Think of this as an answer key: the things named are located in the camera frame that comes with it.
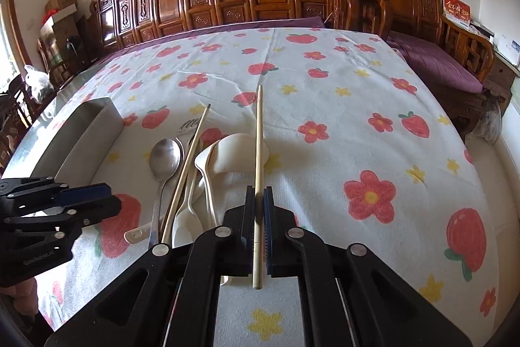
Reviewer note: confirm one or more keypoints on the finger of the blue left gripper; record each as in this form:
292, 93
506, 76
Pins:
87, 194
91, 212

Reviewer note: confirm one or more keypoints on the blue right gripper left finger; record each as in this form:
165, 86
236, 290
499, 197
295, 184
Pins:
248, 227

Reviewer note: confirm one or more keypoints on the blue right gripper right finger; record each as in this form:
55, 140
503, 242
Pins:
271, 228

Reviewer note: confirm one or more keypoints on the wooden chopstick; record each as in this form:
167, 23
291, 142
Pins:
258, 241
193, 142

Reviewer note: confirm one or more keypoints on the rectangular metal tray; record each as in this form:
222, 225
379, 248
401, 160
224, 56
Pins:
76, 152

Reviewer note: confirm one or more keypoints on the white ceramic soup spoon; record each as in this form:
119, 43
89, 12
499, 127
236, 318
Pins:
231, 154

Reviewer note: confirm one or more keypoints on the white plastic spoon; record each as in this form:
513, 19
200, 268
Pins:
187, 225

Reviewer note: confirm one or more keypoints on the metal spoon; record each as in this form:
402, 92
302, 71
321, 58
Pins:
164, 161

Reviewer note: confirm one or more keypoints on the metal fork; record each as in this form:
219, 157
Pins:
184, 136

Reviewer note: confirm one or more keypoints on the white plastic fork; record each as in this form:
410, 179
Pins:
138, 234

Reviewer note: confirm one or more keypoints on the person's left hand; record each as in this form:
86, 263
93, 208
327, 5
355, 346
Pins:
24, 297

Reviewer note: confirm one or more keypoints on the wooden chair left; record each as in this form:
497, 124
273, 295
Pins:
19, 110

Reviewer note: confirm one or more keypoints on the strawberry flower tablecloth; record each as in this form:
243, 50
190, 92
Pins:
360, 151

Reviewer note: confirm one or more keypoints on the plastic bag on chair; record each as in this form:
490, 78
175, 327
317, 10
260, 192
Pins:
39, 83

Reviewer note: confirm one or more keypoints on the stacked cardboard boxes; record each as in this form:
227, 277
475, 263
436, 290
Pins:
59, 36

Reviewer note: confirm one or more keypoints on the carved wooden armchair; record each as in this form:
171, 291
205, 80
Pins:
452, 62

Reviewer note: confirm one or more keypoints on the wooden side table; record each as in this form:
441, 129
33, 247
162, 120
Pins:
500, 80

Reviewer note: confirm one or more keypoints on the red desk calendar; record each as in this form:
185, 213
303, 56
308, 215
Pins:
457, 11

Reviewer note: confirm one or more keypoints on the white router box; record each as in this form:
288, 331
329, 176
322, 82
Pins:
508, 48

